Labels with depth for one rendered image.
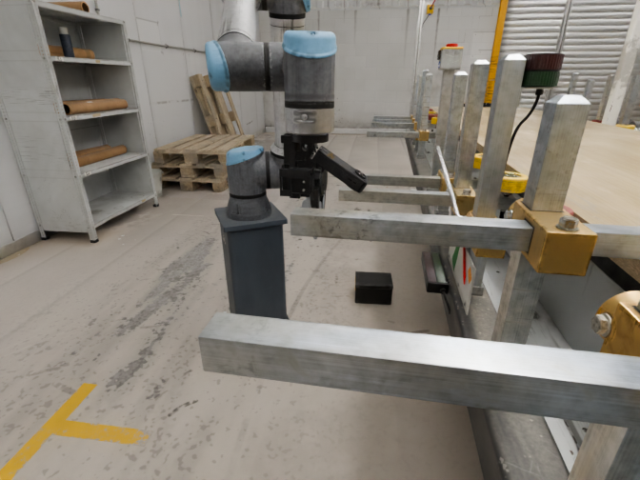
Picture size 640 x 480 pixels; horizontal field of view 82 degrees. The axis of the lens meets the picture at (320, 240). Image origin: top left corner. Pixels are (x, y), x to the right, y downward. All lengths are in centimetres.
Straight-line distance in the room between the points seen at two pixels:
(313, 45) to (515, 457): 64
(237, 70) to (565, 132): 55
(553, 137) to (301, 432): 121
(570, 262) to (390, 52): 829
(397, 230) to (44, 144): 290
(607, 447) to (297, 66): 61
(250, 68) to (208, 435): 117
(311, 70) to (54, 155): 264
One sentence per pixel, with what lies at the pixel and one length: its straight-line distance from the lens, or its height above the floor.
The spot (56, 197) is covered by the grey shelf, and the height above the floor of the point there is 34.
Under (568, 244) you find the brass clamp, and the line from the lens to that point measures 47.
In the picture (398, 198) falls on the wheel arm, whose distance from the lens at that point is 98.
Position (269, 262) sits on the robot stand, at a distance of 157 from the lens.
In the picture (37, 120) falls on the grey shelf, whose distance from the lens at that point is 317.
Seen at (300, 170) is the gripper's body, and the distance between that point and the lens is 70.
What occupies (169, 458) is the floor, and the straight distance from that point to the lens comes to 147.
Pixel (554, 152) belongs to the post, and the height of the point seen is 104.
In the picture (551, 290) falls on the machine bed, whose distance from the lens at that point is 102.
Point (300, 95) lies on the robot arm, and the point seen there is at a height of 109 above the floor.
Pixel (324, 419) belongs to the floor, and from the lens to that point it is 148.
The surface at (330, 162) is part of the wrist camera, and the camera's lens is 70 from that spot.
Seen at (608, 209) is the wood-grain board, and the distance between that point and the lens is 86.
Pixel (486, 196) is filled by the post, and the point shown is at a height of 92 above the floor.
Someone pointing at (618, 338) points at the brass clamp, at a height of 95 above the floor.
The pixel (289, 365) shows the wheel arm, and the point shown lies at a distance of 26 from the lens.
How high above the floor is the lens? 112
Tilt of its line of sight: 23 degrees down
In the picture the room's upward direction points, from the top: straight up
